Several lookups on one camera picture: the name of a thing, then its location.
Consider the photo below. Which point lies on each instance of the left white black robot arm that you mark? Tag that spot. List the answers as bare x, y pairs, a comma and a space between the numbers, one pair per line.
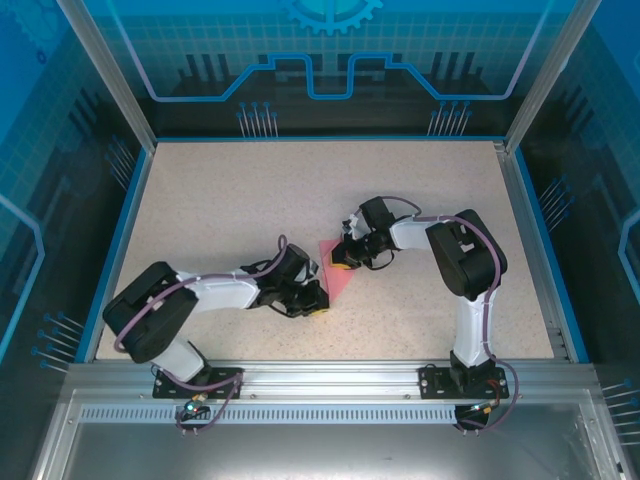
225, 295

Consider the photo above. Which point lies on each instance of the aluminium side rail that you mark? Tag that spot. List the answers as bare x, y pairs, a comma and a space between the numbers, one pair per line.
515, 190

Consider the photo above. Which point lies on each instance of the aluminium mounting rail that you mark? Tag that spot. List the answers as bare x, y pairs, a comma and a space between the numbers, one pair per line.
330, 380

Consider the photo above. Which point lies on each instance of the aluminium frame post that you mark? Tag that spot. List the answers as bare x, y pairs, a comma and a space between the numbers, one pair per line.
552, 75
107, 75

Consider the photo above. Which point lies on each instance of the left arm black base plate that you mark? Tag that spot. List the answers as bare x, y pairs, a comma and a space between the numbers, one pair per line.
167, 385

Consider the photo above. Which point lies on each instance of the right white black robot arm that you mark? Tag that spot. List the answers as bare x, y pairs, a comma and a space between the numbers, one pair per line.
410, 235

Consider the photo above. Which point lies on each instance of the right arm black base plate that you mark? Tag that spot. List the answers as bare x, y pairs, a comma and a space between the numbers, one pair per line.
432, 382

